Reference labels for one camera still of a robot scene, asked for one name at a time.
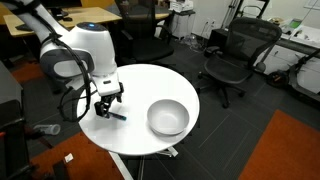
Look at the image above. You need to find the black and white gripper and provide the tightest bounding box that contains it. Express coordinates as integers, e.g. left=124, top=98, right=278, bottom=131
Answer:
left=92, top=73, right=124, bottom=118

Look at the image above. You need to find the teal marker pen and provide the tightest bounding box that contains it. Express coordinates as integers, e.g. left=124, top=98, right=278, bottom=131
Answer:
left=108, top=112, right=127, bottom=121

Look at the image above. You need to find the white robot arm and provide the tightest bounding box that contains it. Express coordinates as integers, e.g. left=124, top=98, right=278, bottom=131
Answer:
left=1, top=0, right=124, bottom=118

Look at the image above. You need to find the white bowl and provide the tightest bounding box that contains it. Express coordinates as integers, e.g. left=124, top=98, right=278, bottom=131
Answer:
left=147, top=99, right=190, bottom=135

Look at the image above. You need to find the round white table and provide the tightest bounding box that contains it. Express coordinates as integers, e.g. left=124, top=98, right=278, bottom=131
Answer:
left=76, top=63, right=201, bottom=180

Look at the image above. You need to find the clear plastic cup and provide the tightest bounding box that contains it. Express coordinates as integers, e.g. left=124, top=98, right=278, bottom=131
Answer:
left=34, top=124, right=61, bottom=135

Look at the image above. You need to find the black computer mouse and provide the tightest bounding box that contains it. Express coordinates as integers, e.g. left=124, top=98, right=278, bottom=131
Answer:
left=62, top=17, right=73, bottom=22

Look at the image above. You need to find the wooden desk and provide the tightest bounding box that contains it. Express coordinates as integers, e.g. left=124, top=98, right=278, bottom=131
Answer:
left=3, top=7, right=121, bottom=37

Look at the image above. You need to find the black monitor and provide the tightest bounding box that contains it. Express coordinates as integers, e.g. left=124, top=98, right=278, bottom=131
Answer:
left=40, top=0, right=82, bottom=16

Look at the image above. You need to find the black keyboard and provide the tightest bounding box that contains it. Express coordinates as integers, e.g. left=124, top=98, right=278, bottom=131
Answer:
left=15, top=24, right=33, bottom=32

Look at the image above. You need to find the white cabinet with printer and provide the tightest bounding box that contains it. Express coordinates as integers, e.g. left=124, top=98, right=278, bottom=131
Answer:
left=169, top=0, right=195, bottom=39

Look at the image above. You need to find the black cart at left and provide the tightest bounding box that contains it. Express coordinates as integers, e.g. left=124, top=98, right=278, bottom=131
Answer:
left=0, top=100, right=33, bottom=180

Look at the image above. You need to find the black mesh office chair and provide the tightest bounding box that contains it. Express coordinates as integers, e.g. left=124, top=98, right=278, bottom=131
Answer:
left=198, top=17, right=282, bottom=108

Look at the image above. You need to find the black electric scooter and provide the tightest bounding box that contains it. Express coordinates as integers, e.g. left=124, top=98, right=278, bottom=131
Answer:
left=266, top=48, right=320, bottom=102

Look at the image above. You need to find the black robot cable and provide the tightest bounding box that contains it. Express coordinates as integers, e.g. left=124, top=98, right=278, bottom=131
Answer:
left=6, top=0, right=101, bottom=123

